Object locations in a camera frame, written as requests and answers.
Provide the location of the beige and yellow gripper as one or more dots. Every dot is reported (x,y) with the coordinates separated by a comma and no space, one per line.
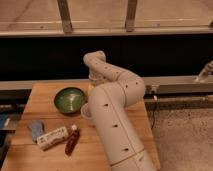
(93,82)

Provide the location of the green ceramic bowl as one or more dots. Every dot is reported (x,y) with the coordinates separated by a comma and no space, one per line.
(69,100)

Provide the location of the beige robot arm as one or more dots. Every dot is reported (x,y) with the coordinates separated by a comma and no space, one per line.
(115,89)

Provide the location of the white rectangular box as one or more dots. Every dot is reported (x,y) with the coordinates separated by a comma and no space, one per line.
(50,139)

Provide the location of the left metal frame leg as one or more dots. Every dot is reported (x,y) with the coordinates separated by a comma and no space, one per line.
(65,16)

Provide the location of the metal frame leg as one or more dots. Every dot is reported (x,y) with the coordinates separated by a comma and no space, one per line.
(65,16)
(130,15)

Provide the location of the right metal frame leg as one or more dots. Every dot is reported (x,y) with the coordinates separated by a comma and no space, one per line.
(130,15)

